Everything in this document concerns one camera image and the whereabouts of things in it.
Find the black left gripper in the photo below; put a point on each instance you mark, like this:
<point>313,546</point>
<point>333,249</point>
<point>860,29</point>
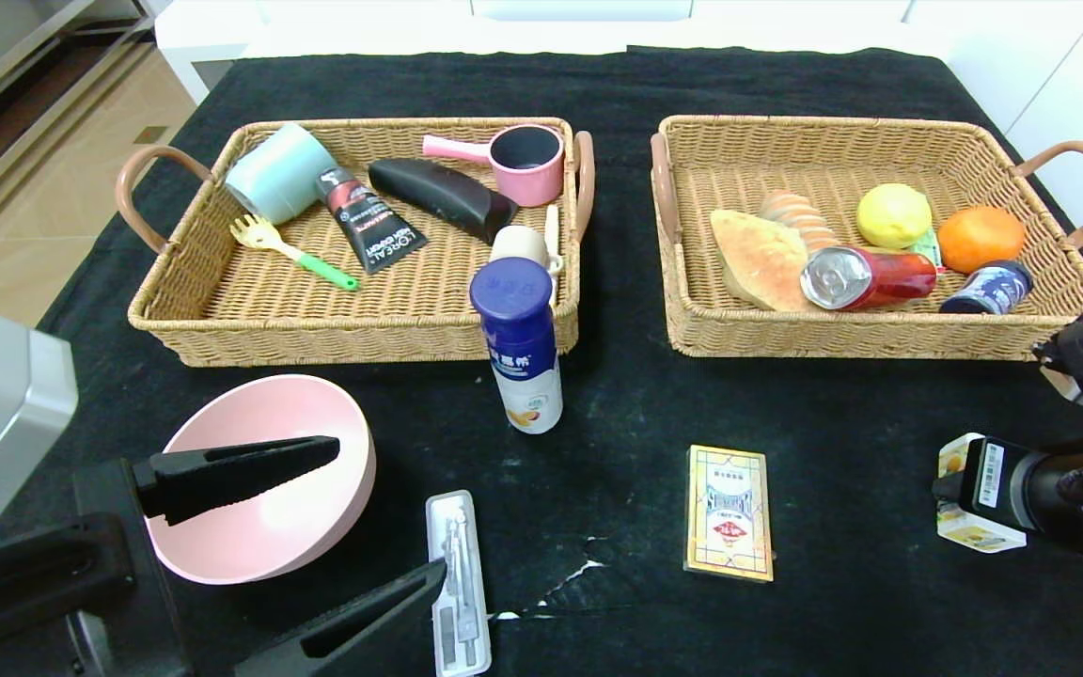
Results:
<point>81,602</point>

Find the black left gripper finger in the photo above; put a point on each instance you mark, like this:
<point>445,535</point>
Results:
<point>363,639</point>

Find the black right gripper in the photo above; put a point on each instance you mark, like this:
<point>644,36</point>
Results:
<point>986,475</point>

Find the white fruit drink carton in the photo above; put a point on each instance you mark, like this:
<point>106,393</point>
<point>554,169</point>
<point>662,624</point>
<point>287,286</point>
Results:
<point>983,539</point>

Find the pink plastic bowl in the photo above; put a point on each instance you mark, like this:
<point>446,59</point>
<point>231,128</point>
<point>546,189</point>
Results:
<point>269,536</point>

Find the red soda can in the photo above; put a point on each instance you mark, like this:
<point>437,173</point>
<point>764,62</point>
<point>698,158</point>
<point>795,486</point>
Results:
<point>889,277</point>

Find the small dark blue can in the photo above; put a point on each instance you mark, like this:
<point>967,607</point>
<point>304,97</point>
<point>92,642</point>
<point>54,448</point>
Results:
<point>988,290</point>

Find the yellow playing card box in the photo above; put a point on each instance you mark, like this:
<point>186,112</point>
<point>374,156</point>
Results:
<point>729,512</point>

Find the yellow green toy fork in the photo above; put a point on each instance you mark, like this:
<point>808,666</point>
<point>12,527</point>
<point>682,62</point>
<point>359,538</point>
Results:
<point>258,233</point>

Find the green white candy pack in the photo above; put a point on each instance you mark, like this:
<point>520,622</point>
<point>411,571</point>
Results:
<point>927,246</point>

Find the orange fruit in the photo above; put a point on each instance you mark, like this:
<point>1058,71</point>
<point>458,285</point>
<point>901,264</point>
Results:
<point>979,240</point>

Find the yellow lemon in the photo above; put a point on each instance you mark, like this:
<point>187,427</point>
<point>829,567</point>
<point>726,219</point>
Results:
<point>891,216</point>

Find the black red cosmetic tube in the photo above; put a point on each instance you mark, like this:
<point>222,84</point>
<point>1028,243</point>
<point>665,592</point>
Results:
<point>372,228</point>

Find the flat toasted bread slice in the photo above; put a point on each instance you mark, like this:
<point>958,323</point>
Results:
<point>758,259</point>

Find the light blue plastic cup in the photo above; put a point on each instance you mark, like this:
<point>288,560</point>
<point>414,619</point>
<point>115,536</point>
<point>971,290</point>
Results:
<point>276,172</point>

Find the blue capped yogurt bottle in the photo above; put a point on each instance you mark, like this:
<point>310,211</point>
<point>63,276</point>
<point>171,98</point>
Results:
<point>527,376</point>

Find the striped bread roll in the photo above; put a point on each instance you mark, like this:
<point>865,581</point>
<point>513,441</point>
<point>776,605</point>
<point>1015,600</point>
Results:
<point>791,212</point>

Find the black oblong glasses case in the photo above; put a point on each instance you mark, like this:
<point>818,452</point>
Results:
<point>438,191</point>

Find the small beige cup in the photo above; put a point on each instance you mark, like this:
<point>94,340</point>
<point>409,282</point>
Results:
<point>518,243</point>

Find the white plastic stick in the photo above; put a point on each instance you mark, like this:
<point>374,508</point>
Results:
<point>552,219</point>

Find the pink toy saucepan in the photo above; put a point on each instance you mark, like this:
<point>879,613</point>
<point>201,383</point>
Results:
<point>532,184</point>

